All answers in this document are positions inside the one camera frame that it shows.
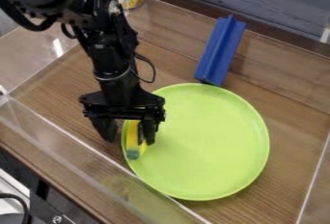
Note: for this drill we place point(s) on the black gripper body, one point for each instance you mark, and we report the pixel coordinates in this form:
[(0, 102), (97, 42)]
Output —
[(143, 106)]

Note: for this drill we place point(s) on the black device under table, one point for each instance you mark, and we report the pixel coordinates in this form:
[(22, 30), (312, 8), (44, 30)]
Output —
[(39, 209)]

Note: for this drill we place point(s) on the yellow toy banana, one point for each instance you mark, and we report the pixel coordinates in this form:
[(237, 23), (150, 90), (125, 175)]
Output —
[(135, 141)]

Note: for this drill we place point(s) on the clear acrylic enclosure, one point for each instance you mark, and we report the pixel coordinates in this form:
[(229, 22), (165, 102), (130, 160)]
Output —
[(281, 74)]

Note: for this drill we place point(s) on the green round plate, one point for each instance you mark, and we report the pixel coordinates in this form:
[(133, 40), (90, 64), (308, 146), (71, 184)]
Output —
[(213, 144)]

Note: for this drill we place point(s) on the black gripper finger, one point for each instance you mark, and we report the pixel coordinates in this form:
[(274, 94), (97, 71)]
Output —
[(150, 126), (107, 128)]

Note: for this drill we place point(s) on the blue plastic block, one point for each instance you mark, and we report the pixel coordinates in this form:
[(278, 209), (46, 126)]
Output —
[(219, 50)]

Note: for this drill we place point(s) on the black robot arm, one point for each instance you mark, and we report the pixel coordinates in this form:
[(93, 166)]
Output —
[(97, 23)]

